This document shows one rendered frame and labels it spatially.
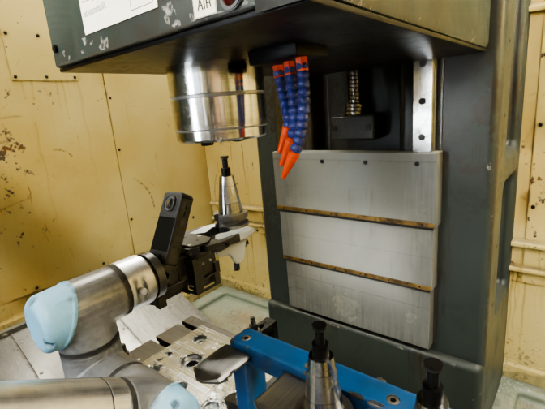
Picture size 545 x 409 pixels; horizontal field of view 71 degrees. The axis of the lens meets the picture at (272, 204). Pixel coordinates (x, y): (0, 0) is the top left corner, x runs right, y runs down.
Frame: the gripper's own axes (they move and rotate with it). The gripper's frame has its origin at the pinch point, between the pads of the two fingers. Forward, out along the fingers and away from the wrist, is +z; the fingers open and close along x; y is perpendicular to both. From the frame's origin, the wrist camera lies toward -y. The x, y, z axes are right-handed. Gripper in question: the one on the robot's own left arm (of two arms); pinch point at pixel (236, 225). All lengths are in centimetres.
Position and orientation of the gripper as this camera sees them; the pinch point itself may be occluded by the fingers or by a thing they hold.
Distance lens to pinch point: 71.7
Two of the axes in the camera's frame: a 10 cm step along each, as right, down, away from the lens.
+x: 7.8, 0.9, -6.2
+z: 6.2, -2.5, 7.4
